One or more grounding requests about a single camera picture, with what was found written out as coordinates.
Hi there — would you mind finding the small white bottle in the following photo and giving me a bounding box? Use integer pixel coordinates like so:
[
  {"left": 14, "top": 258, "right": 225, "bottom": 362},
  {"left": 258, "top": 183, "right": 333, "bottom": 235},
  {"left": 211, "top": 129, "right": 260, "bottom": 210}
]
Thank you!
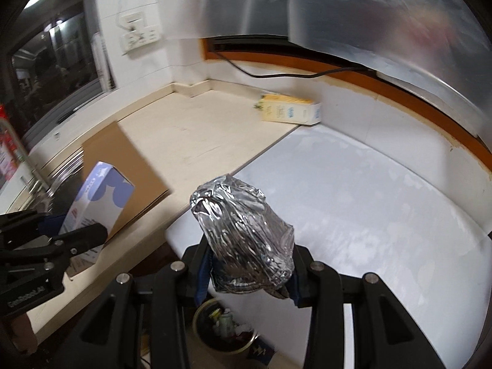
[{"left": 217, "top": 311, "right": 235, "bottom": 335}]

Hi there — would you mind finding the black cable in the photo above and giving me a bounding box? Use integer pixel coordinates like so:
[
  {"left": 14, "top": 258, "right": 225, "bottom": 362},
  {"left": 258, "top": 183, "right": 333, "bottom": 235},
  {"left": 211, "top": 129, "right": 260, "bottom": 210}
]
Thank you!
[{"left": 213, "top": 52, "right": 377, "bottom": 79}]

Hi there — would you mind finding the white power strip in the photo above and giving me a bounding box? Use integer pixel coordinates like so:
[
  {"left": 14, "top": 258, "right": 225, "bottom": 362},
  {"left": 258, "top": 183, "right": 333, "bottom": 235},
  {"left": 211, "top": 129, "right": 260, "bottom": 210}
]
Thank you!
[{"left": 121, "top": 25, "right": 162, "bottom": 51}]

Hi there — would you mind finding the blue and white box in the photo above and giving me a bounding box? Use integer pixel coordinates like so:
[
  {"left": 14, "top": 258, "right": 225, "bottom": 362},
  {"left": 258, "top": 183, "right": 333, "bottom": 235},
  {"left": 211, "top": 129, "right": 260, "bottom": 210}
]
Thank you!
[{"left": 58, "top": 161, "right": 136, "bottom": 266}]

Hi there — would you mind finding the dark blue slipper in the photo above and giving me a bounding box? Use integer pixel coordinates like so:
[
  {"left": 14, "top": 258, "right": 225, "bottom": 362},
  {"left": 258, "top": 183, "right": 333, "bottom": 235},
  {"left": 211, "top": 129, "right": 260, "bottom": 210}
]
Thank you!
[{"left": 246, "top": 338, "right": 275, "bottom": 366}]

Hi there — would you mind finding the silver foil bag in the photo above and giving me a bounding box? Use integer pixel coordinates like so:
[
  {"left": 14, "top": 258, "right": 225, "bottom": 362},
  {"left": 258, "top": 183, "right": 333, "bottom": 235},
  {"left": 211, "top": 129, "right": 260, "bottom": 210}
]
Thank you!
[{"left": 189, "top": 174, "right": 295, "bottom": 298}]

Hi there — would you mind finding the window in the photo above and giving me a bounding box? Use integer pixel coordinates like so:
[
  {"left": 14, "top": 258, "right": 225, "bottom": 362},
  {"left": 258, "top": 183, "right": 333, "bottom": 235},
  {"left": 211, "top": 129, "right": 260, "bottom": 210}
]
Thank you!
[{"left": 8, "top": 0, "right": 116, "bottom": 139}]

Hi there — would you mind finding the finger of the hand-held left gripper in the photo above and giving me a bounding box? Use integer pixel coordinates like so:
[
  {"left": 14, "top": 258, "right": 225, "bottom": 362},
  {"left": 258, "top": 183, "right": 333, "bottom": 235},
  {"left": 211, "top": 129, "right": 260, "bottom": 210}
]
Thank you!
[
  {"left": 0, "top": 211, "right": 68, "bottom": 248},
  {"left": 23, "top": 224, "right": 109, "bottom": 273}
]

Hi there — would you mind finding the red label bottle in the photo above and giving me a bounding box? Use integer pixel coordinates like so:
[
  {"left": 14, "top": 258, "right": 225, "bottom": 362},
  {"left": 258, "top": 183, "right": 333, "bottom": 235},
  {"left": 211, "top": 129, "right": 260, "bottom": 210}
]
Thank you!
[{"left": 0, "top": 104, "right": 24, "bottom": 185}]

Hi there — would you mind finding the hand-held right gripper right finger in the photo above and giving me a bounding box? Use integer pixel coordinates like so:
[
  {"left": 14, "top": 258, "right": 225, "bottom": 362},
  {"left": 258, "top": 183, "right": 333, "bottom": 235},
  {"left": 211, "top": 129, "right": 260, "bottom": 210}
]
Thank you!
[{"left": 288, "top": 246, "right": 435, "bottom": 369}]

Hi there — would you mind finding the black window handle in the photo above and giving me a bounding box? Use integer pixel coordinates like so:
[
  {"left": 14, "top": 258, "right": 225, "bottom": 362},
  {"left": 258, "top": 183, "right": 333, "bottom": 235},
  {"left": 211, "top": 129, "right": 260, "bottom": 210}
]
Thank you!
[{"left": 56, "top": 105, "right": 77, "bottom": 124}]

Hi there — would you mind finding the frosted plastic sheet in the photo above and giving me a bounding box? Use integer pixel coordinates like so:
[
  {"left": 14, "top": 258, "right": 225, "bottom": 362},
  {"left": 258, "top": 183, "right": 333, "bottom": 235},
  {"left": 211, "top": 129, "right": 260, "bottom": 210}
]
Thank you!
[
  {"left": 286, "top": 0, "right": 492, "bottom": 139},
  {"left": 159, "top": 0, "right": 293, "bottom": 41}
]

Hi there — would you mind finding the black bin with beige rim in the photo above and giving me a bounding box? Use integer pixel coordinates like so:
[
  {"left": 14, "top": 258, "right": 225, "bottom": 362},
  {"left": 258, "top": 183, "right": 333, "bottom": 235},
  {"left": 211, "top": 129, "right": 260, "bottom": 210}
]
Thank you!
[{"left": 192, "top": 298, "right": 262, "bottom": 362}]

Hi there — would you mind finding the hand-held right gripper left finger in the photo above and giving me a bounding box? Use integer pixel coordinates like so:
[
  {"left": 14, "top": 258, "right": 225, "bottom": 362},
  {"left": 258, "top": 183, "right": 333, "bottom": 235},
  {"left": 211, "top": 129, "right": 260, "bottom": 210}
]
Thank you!
[{"left": 58, "top": 244, "right": 212, "bottom": 369}]

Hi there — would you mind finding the pale yellow box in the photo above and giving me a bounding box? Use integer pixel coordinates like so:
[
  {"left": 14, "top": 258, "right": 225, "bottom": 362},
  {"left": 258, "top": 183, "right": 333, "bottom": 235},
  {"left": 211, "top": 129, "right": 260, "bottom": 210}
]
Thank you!
[{"left": 256, "top": 93, "right": 323, "bottom": 126}]

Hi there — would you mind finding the white wall switch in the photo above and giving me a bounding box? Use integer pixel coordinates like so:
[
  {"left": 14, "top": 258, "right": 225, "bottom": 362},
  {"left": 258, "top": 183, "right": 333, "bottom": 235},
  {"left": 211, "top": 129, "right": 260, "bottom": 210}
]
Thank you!
[{"left": 122, "top": 12, "right": 149, "bottom": 31}]

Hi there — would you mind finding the white marble-top cabinet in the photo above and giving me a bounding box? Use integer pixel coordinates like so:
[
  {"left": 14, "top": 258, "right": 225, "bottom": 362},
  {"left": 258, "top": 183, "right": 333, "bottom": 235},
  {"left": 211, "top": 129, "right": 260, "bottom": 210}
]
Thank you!
[{"left": 165, "top": 125, "right": 492, "bottom": 369}]

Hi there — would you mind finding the brown cardboard sheet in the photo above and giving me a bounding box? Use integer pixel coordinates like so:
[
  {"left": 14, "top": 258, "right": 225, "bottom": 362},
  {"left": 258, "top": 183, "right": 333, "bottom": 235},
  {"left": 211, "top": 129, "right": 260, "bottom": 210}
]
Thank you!
[{"left": 67, "top": 122, "right": 172, "bottom": 279}]

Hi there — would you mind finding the person's left hand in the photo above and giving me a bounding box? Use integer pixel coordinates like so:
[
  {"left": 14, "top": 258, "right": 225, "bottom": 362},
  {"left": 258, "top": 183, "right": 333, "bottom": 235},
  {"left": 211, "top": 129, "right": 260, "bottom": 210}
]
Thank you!
[{"left": 11, "top": 311, "right": 38, "bottom": 354}]

